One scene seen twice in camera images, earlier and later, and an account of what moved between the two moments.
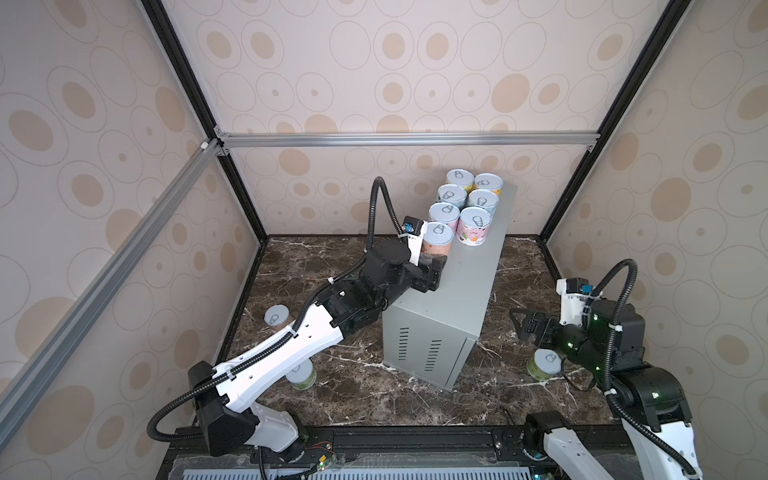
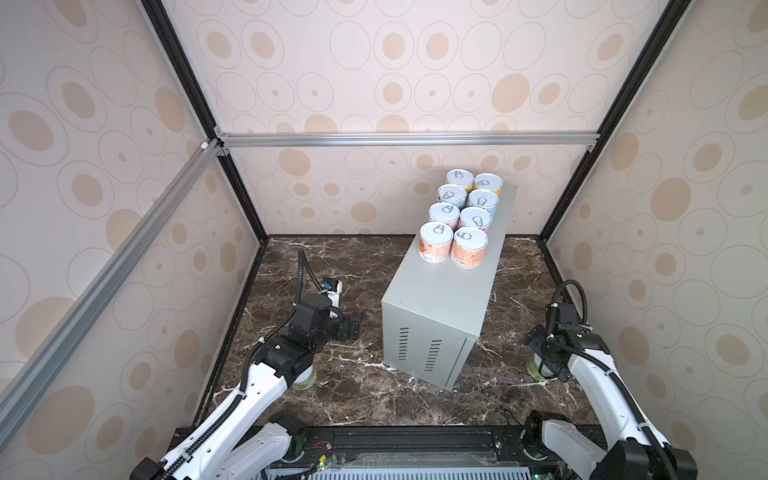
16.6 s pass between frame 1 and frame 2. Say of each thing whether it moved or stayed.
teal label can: stayed
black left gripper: moved
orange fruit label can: moved
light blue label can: stayed
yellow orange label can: stayed
